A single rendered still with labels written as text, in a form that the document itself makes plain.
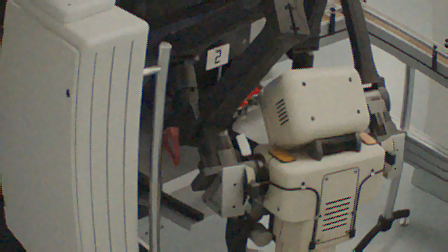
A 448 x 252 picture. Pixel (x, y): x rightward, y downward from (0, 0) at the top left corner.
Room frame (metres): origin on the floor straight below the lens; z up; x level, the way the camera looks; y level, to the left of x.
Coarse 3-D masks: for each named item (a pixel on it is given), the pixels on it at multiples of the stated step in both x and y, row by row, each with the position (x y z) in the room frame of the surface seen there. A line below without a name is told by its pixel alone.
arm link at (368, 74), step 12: (348, 0) 2.57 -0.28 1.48; (360, 0) 2.59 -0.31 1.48; (348, 12) 2.56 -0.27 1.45; (360, 12) 2.57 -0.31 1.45; (348, 24) 2.57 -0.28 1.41; (360, 24) 2.55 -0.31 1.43; (348, 36) 2.57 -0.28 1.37; (360, 36) 2.54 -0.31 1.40; (360, 48) 2.53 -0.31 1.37; (360, 60) 2.52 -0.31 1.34; (372, 60) 2.53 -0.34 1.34; (360, 72) 2.51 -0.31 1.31; (372, 72) 2.51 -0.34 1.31; (372, 84) 2.54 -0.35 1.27; (384, 84) 2.52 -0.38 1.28; (384, 96) 2.49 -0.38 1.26
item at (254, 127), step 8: (248, 112) 3.09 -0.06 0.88; (256, 112) 3.09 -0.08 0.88; (248, 120) 3.04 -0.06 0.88; (256, 120) 3.05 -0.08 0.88; (232, 128) 2.99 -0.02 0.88; (240, 128) 2.99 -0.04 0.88; (248, 128) 3.00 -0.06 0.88; (256, 128) 3.00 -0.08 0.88; (264, 128) 3.01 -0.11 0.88; (232, 136) 2.92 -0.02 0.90; (248, 136) 2.95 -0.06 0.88; (256, 136) 2.96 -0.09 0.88; (264, 136) 2.96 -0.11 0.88; (248, 144) 2.88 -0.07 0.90; (256, 144) 2.87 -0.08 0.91
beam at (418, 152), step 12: (396, 120) 3.83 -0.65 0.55; (408, 132) 3.73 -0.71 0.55; (420, 132) 3.74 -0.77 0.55; (408, 144) 3.71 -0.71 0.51; (420, 144) 3.66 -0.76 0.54; (432, 144) 3.65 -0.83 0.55; (408, 156) 3.70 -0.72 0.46; (420, 156) 3.66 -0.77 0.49; (432, 156) 3.61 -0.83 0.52; (444, 156) 3.56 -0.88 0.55; (420, 168) 3.65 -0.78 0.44; (432, 168) 3.60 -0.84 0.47; (444, 168) 3.55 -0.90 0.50; (444, 180) 3.55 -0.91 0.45
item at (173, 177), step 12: (144, 108) 3.00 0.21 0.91; (144, 120) 2.99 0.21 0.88; (144, 132) 2.92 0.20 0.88; (144, 144) 2.86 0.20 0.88; (144, 156) 2.79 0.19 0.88; (168, 156) 2.81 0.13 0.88; (180, 156) 2.81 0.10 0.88; (192, 156) 2.82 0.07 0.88; (144, 168) 2.73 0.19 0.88; (168, 168) 2.75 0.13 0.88; (180, 168) 2.75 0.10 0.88; (192, 168) 2.76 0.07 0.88; (144, 180) 2.64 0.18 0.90; (168, 180) 2.69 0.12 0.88; (180, 180) 2.65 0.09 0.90; (168, 192) 2.62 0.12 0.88
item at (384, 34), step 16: (336, 0) 4.03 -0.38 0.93; (368, 16) 3.92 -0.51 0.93; (384, 16) 3.90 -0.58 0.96; (368, 32) 3.85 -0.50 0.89; (384, 32) 3.80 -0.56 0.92; (400, 32) 3.83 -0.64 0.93; (416, 32) 3.79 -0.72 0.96; (384, 48) 3.80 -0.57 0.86; (400, 48) 3.74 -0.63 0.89; (416, 48) 3.69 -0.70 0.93; (432, 48) 3.66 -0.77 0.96; (416, 64) 3.68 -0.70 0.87; (432, 64) 3.61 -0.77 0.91
